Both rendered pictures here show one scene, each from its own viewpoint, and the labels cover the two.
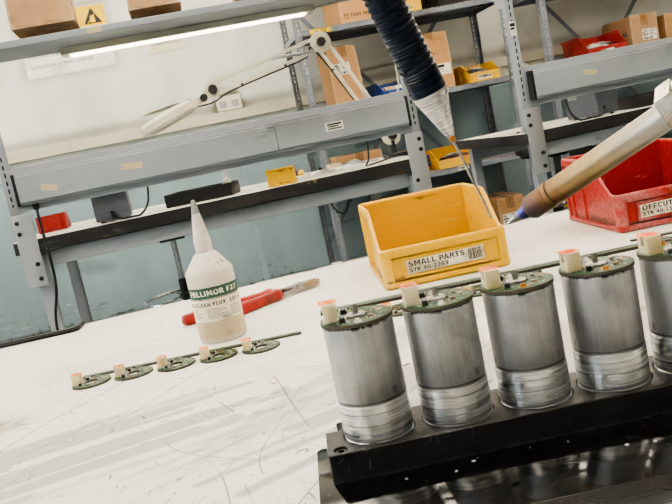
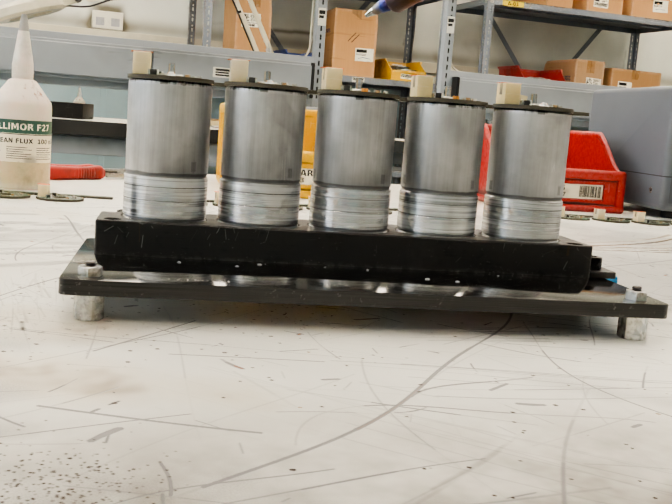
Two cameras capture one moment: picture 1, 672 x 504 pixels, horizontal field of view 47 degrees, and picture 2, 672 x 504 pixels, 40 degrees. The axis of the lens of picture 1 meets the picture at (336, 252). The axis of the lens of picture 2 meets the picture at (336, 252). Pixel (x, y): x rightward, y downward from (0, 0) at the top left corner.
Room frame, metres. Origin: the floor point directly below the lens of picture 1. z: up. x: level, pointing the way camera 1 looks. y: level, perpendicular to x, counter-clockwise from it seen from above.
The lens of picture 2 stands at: (-0.02, -0.01, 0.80)
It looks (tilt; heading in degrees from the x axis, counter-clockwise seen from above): 8 degrees down; 351
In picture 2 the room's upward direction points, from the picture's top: 4 degrees clockwise
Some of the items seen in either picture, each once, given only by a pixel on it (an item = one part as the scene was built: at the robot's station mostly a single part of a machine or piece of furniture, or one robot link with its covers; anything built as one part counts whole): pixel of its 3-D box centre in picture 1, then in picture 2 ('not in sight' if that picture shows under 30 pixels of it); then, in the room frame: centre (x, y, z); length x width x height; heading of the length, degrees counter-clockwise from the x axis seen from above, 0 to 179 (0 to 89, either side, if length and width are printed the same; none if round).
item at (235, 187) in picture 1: (203, 193); (46, 108); (2.80, 0.42, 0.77); 0.24 x 0.16 x 0.04; 85
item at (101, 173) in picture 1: (220, 152); (80, 63); (2.59, 0.30, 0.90); 1.30 x 0.06 x 0.12; 100
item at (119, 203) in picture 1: (112, 206); not in sight; (2.67, 0.71, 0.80); 0.15 x 0.12 x 0.10; 11
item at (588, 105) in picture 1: (591, 104); not in sight; (2.97, -1.06, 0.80); 0.15 x 0.12 x 0.10; 29
